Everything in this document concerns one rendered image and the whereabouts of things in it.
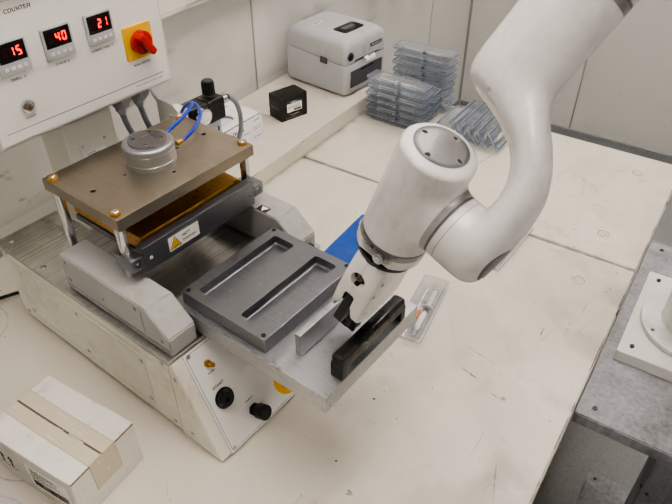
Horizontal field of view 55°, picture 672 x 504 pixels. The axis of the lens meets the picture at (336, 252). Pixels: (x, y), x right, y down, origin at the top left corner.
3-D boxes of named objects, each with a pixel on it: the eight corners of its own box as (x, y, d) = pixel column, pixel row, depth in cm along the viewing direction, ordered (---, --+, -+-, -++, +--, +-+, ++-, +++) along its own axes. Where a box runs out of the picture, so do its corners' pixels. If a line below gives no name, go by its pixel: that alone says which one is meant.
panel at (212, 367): (231, 453, 101) (181, 356, 94) (347, 342, 119) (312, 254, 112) (239, 456, 99) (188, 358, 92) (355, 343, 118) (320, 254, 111)
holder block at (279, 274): (183, 302, 96) (181, 290, 94) (274, 238, 108) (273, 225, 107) (265, 353, 88) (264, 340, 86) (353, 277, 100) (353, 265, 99)
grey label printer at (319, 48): (285, 78, 201) (282, 23, 190) (326, 58, 213) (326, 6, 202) (347, 100, 189) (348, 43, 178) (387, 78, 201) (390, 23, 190)
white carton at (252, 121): (168, 160, 162) (163, 134, 158) (230, 125, 177) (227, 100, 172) (203, 175, 157) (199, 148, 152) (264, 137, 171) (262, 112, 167)
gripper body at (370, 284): (391, 283, 72) (361, 334, 80) (438, 239, 78) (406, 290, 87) (341, 241, 74) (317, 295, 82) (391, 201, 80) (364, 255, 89)
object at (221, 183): (77, 218, 104) (61, 168, 98) (181, 162, 118) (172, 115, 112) (146, 260, 96) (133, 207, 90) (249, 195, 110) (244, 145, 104)
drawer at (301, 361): (174, 319, 99) (166, 281, 94) (271, 249, 112) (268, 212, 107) (325, 417, 84) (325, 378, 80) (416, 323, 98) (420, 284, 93)
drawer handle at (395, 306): (330, 374, 85) (330, 354, 83) (393, 312, 94) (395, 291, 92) (342, 382, 84) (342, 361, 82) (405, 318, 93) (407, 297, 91)
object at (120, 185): (35, 213, 105) (9, 142, 97) (179, 139, 125) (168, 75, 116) (129, 272, 94) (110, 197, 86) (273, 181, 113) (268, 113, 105)
